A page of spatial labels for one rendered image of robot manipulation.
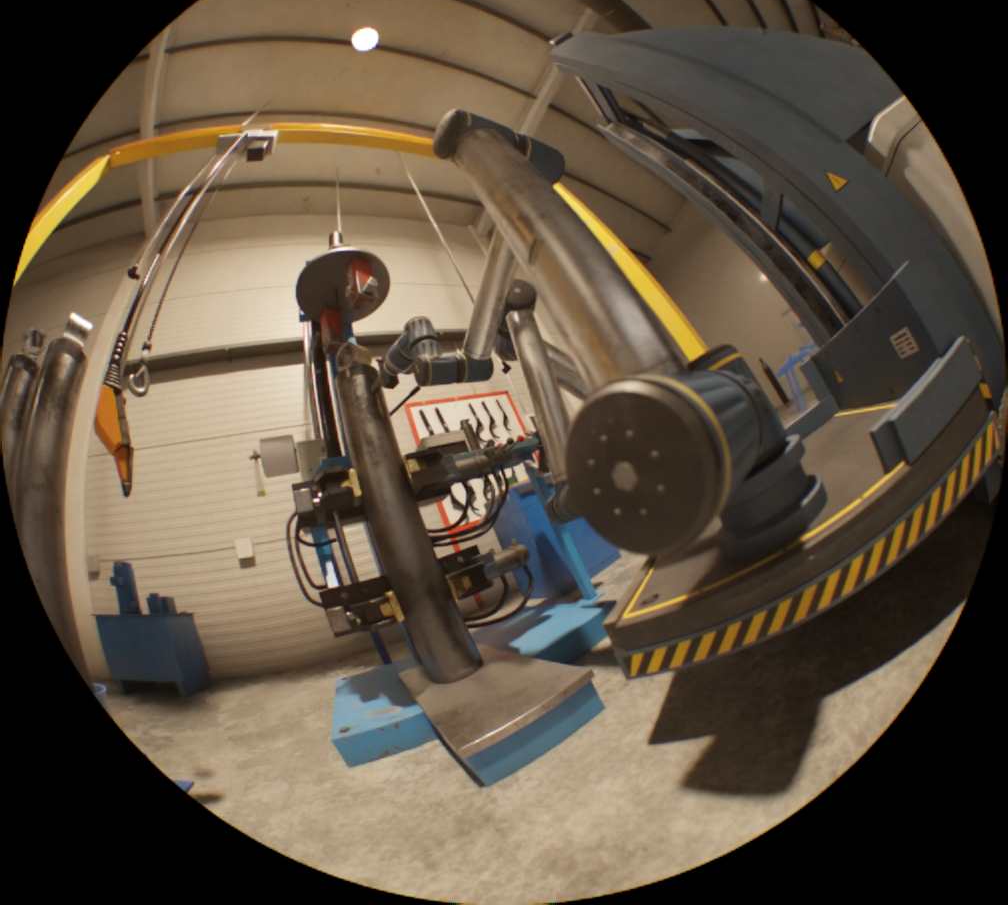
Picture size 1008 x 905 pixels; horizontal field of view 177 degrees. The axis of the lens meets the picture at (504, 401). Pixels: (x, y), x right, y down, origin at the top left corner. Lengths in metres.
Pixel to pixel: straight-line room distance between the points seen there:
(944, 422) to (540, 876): 0.90
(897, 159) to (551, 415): 1.23
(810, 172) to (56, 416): 2.11
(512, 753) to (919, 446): 0.97
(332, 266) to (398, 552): 1.44
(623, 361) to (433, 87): 6.74
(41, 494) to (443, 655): 1.41
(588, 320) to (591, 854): 0.83
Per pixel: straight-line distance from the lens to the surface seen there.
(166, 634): 2.97
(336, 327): 1.96
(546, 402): 0.97
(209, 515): 3.60
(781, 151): 0.92
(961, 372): 0.71
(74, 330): 1.63
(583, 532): 2.72
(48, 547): 1.29
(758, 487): 0.58
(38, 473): 1.33
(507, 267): 1.02
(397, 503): 1.22
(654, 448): 0.32
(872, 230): 0.85
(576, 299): 0.44
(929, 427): 0.64
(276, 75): 6.77
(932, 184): 1.02
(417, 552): 1.20
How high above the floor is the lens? 0.58
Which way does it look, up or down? 22 degrees up
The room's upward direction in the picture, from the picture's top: 25 degrees counter-clockwise
